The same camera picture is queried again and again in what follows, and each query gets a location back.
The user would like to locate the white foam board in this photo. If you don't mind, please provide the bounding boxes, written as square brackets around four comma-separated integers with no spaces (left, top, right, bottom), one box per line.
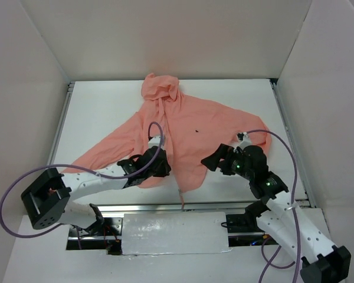
[122,212,230,255]

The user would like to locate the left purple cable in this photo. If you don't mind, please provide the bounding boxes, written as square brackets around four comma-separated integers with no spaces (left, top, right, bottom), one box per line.
[0,121,166,259]

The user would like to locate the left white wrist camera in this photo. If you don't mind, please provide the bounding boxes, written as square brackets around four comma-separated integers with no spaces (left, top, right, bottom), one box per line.
[148,136,165,149]

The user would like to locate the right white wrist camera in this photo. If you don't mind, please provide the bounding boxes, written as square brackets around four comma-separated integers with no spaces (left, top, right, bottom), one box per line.
[237,132,252,149]

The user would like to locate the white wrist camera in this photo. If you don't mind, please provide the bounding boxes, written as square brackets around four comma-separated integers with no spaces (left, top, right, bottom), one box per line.
[148,136,165,149]
[237,132,252,149]

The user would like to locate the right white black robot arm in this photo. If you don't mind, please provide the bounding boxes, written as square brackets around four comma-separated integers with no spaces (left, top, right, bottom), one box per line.
[201,144,351,282]

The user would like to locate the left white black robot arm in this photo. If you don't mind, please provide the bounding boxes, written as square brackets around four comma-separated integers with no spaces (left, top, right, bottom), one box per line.
[21,146,171,235]

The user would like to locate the aluminium frame rail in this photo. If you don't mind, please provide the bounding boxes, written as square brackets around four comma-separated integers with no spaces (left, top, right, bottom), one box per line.
[99,202,254,214]

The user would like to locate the salmon pink hooded jacket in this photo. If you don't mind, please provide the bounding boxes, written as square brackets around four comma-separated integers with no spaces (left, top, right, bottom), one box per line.
[55,74,274,204]

